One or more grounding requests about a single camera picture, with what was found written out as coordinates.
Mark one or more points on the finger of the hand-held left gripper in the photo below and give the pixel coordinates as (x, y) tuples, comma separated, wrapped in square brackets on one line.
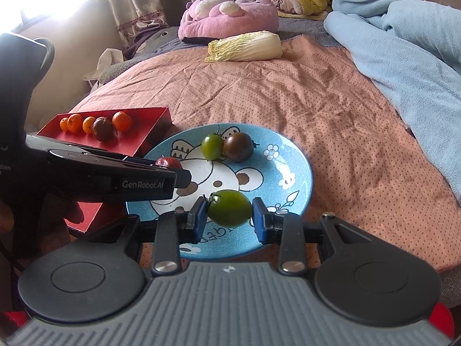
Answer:
[(140, 161), (108, 180)]

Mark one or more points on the light blue blanket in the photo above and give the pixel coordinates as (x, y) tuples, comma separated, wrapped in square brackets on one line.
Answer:
[(414, 61)]

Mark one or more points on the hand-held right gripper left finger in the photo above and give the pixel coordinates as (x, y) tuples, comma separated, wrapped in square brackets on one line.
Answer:
[(200, 220)]

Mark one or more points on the orange mandarin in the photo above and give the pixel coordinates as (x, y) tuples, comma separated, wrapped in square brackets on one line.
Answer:
[(122, 120), (75, 122)]

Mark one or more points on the napa cabbage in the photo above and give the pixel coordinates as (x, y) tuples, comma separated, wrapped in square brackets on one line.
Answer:
[(252, 47)]

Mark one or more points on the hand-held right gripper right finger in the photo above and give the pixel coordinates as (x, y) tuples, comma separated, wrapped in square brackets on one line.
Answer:
[(258, 220)]

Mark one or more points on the grey plush toy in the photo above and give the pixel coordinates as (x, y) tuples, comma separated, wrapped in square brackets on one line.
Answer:
[(162, 39)]

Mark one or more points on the floral curtain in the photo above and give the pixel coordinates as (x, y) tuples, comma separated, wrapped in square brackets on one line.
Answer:
[(133, 0)]

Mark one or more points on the white tote bag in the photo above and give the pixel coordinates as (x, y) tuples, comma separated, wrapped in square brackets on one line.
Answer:
[(108, 61)]

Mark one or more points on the person's left hand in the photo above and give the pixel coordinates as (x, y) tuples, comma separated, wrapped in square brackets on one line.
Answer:
[(68, 214)]

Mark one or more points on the green tomato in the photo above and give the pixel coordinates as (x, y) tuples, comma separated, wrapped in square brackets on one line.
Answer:
[(212, 147), (230, 209)]

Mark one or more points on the red tray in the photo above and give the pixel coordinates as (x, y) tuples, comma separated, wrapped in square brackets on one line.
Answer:
[(151, 122)]

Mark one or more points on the dark purple tomato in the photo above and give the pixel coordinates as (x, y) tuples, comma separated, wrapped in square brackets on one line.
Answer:
[(238, 147), (103, 129)]

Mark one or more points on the grey bed sheet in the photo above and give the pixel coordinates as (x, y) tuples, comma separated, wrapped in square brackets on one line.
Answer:
[(306, 30)]

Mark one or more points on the pink bunny plush cushion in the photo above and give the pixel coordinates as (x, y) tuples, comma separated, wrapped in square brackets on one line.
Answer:
[(230, 21)]

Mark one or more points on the small orange tomato far left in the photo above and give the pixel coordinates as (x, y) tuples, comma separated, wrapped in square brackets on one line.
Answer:
[(64, 124)]

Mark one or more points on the blue cartoon bear plate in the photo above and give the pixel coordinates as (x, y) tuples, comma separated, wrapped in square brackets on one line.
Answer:
[(295, 158)]

